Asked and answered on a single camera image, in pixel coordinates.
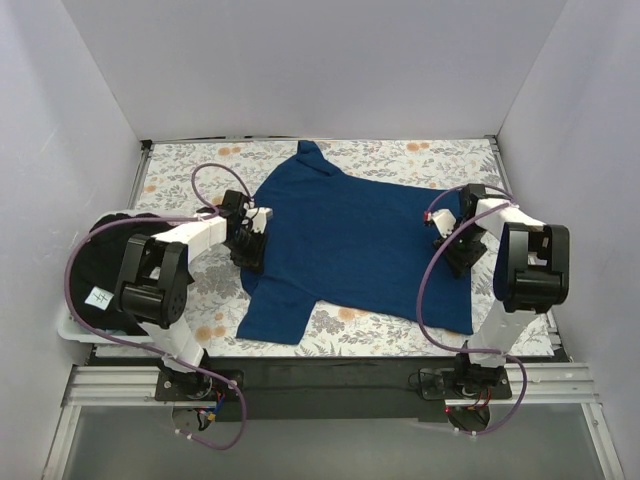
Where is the floral table cloth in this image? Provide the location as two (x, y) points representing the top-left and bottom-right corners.
(133, 139), (503, 357)

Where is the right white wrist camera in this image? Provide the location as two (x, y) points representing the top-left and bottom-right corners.
(423, 209), (457, 239)

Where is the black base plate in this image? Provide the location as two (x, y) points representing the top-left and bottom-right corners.
(155, 357), (516, 422)

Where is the blue t shirt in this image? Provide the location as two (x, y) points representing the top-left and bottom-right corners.
(236, 141), (472, 345)

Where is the black t shirt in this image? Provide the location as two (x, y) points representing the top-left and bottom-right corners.
(70, 222), (172, 336)

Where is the white plastic basket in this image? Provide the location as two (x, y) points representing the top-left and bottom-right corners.
(55, 209), (194, 344)

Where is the aluminium frame rail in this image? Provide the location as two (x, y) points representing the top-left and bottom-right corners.
(42, 362), (625, 479)

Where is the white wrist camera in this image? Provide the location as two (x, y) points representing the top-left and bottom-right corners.
(242, 207), (273, 233)
(423, 209), (457, 239)

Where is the white paper label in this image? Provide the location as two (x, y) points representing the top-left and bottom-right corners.
(85, 286), (114, 311)

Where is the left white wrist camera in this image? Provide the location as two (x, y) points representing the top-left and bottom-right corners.
(242, 207), (273, 233)

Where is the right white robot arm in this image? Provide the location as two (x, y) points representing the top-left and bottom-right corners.
(424, 184), (570, 398)

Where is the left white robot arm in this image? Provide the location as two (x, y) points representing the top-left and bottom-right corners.
(115, 190), (272, 400)

